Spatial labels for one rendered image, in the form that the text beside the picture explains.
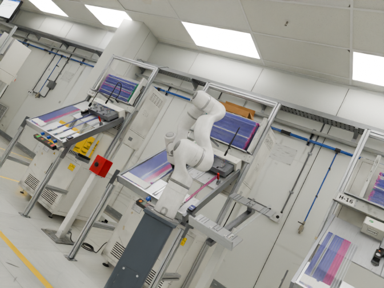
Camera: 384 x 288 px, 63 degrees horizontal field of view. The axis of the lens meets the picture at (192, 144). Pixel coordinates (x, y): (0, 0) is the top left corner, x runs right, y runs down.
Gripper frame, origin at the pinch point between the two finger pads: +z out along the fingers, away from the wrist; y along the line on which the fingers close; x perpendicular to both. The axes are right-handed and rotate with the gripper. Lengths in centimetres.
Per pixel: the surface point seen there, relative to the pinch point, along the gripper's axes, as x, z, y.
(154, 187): 18.4, 8.8, 5.5
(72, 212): 58, 45, 74
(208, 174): -21.1, 15.3, -15.2
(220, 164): -32.5, 11.0, -19.6
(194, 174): -13.6, 14.0, -6.5
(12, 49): -80, 17, 438
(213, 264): 36, 25, -61
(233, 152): -51, 11, -20
